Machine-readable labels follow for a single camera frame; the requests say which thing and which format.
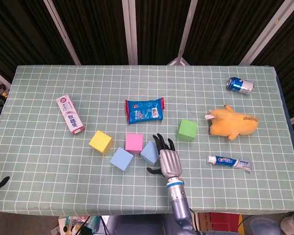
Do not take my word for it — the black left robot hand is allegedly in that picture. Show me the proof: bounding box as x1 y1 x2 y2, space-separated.
0 146 10 193

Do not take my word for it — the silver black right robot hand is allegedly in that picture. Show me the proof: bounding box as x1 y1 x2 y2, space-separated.
146 133 183 181

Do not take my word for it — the light blue foam cube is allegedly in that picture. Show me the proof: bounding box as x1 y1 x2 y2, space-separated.
140 141 161 165
109 147 135 173

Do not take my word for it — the green foam cube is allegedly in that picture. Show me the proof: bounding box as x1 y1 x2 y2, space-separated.
175 119 198 142

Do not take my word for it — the pink foam cube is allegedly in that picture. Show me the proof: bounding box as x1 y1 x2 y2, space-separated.
125 133 144 155

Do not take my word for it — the yellow foam cube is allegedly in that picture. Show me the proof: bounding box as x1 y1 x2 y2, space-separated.
88 130 114 156

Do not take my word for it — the blue white toothpaste tube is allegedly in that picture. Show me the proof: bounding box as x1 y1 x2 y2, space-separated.
206 155 252 173

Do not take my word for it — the blue snack packet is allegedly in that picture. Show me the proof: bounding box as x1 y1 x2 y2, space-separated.
123 97 165 125

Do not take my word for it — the dark blue robot body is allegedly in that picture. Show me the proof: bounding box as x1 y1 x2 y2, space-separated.
105 214 179 235

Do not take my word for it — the yellow plush toy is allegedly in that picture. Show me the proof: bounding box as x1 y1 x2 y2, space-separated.
205 104 259 141

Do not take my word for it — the red box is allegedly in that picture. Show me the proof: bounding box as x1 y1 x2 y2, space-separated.
209 212 240 235

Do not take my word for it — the colourful packaging pile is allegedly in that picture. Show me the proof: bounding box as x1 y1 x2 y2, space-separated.
57 215 106 235

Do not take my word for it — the green checked tablecloth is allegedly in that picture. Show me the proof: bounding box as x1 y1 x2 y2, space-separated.
0 64 294 217

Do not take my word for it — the pink white toothpaste box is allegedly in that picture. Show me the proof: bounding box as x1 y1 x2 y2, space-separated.
56 94 85 135

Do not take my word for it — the blue silver drink can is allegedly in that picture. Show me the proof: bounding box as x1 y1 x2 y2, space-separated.
225 76 255 95

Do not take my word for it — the dark pleated curtain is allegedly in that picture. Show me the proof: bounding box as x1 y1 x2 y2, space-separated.
0 0 294 118

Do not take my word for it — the white frame post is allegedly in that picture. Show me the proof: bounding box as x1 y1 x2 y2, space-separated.
167 0 201 66
43 0 81 66
239 0 294 66
122 0 139 65

